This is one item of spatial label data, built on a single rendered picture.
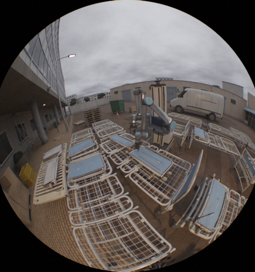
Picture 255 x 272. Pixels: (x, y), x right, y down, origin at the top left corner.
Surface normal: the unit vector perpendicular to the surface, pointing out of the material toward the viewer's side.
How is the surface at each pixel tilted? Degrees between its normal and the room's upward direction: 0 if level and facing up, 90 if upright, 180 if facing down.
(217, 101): 88
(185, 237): 0
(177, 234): 0
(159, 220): 0
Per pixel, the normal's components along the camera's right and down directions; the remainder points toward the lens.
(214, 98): -0.71, 0.33
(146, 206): -0.11, -0.88
